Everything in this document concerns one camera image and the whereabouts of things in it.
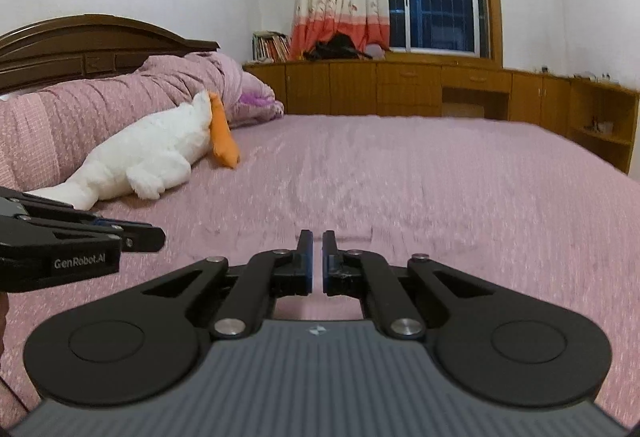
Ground pink folded quilt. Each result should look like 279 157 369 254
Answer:
1 52 246 191

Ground white plush goose toy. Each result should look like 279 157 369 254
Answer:
32 90 240 210

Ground pink floral bed sheet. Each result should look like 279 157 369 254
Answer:
1 116 639 425

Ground dark wooden headboard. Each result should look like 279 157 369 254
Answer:
1 14 219 96

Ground row of books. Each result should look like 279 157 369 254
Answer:
252 31 291 64

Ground long wooden cabinet desk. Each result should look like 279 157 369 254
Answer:
244 60 639 173

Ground black bag on cabinet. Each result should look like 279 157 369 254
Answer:
303 32 372 61

